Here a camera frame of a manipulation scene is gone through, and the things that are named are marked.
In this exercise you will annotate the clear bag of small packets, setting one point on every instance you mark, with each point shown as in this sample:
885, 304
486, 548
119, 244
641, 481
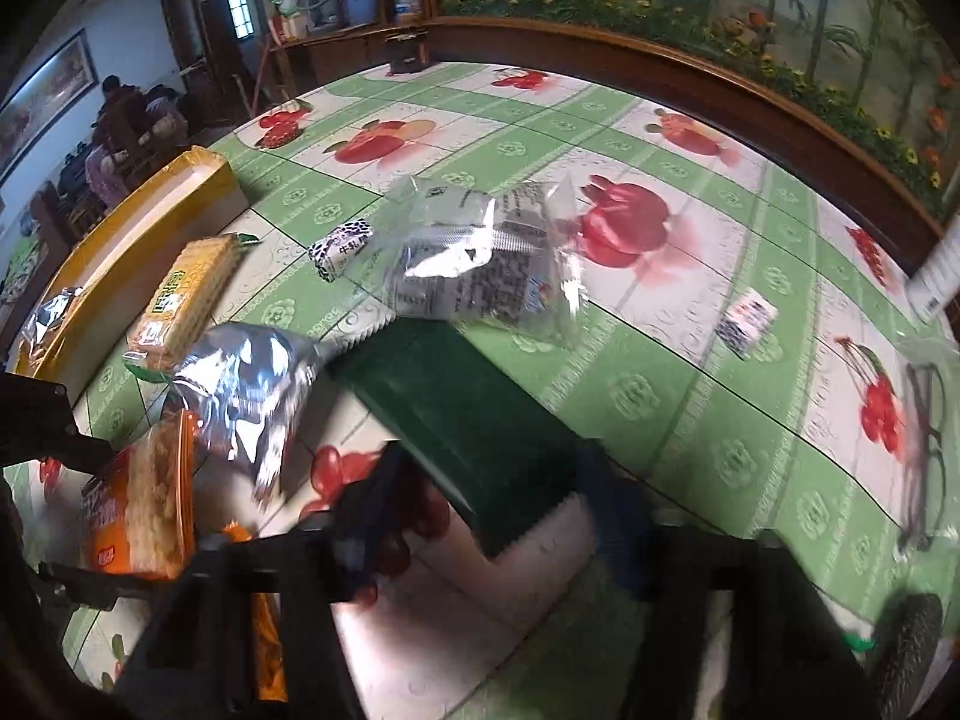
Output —
472, 255

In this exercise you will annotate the artificial plant glass display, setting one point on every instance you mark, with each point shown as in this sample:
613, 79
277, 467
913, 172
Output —
750, 0

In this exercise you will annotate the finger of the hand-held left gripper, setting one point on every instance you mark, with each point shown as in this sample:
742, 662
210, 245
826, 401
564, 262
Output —
37, 409
112, 591

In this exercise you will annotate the black glasses case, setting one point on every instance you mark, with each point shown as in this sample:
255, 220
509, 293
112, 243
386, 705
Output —
911, 652

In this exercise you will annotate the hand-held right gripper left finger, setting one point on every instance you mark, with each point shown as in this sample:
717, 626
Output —
386, 499

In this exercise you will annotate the yellow cardboard box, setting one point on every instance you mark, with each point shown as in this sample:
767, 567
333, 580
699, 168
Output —
150, 202

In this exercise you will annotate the orange snack packet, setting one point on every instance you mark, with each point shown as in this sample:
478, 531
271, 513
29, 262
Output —
266, 645

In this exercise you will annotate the wooden display cabinet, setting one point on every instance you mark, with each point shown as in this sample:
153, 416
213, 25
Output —
600, 60

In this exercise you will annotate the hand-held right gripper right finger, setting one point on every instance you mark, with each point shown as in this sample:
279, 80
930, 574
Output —
615, 517

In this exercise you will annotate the black eyeglasses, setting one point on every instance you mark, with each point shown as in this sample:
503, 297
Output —
919, 450

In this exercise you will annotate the framed wall picture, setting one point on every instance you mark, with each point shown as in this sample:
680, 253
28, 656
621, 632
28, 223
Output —
45, 101

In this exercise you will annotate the white blue wrapped candy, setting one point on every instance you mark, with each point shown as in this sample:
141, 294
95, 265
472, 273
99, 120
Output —
746, 322

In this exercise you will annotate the silver foil snack packet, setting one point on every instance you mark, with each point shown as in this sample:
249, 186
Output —
247, 390
49, 319

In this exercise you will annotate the dark green snack packet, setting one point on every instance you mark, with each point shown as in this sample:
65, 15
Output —
457, 412

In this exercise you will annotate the black white patterned candy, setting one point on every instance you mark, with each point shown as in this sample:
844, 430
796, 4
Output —
339, 247

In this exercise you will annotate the orange cracker packet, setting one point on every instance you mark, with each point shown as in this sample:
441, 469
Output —
142, 495

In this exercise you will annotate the white spray bottle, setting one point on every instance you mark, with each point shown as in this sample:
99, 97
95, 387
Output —
937, 270

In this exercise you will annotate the green white bag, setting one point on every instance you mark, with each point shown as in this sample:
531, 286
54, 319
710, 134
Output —
286, 1

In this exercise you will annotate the yellow cracker packet green ends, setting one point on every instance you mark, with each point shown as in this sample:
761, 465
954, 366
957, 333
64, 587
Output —
184, 300

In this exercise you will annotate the fruit print green tablecloth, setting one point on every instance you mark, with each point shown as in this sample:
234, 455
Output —
675, 390

